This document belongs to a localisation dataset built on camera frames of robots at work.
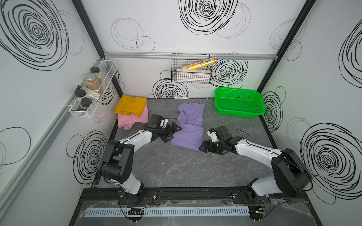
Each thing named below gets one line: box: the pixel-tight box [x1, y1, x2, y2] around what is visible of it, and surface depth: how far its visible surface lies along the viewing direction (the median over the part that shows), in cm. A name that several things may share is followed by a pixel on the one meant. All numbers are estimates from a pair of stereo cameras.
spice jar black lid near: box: [79, 97, 92, 112], surface depth 64 cm
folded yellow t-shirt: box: [113, 94, 148, 118], surface depth 104 cm
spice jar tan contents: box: [85, 75, 102, 91], surface depth 72 cm
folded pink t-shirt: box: [117, 103, 149, 131], surface depth 103 cm
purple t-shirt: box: [171, 102, 206, 152], surface depth 101 cm
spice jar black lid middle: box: [74, 88, 87, 98], surface depth 64 cm
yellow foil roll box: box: [180, 56, 217, 70], surface depth 91 cm
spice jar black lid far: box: [90, 66, 101, 74], surface depth 75 cm
